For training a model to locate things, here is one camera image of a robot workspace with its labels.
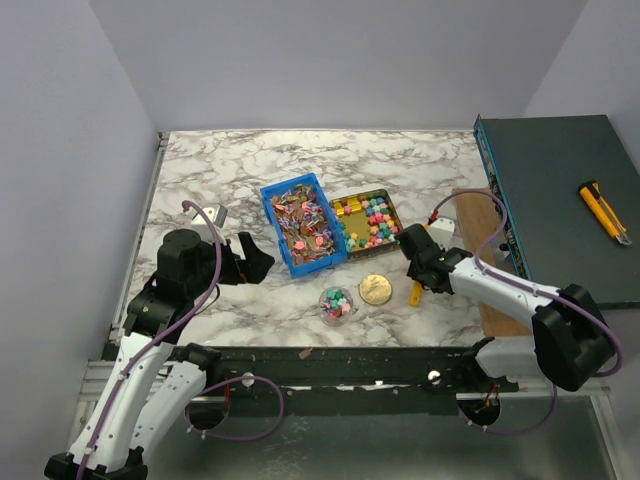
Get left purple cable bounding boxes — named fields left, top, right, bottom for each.
left=72, top=199, right=285, bottom=479

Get clear plastic round container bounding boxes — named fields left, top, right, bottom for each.
left=318, top=286, right=358, bottom=327

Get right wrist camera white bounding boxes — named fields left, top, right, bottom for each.
left=426, top=217, right=455, bottom=250

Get yellow plastic scoop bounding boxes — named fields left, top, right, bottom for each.
left=408, top=281, right=423, bottom=307

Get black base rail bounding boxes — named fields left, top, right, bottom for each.
left=170, top=344, right=518, bottom=417

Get dark green box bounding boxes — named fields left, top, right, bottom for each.
left=473, top=115, right=639, bottom=310

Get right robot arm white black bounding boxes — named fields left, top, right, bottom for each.
left=396, top=224, right=620, bottom=392

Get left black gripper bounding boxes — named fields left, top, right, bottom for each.
left=189, top=231, right=275, bottom=297

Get yellow utility knife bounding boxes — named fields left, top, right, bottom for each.
left=578, top=180, right=632, bottom=246

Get wooden board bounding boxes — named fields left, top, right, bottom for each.
left=453, top=193, right=531, bottom=337

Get gold round lid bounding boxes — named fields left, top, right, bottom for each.
left=358, top=274, right=393, bottom=306

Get blue plastic candy bin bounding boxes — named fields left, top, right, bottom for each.
left=260, top=173, right=347, bottom=278

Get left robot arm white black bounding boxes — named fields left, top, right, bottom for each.
left=44, top=229, right=275, bottom=479

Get metal tin of star candies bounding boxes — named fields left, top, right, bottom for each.
left=330, top=189, right=403, bottom=261

